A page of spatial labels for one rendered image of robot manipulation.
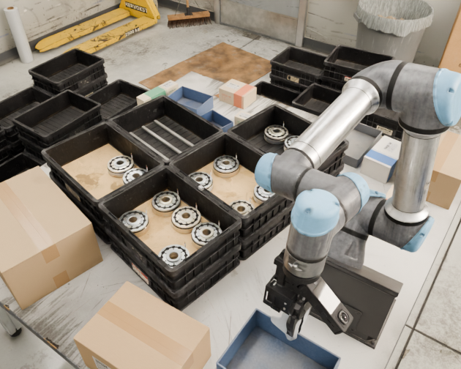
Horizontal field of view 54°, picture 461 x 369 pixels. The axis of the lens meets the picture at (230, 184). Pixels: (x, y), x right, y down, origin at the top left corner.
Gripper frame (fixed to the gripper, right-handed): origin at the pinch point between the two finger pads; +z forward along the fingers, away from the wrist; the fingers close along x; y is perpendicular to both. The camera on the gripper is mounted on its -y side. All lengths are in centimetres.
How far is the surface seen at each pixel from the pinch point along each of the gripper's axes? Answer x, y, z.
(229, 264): -34, 40, 34
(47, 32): -203, 387, 77
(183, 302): -14, 43, 37
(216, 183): -56, 63, 22
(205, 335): -3.3, 25.4, 26.8
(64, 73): -115, 239, 49
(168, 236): -25, 59, 26
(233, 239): -33, 39, 21
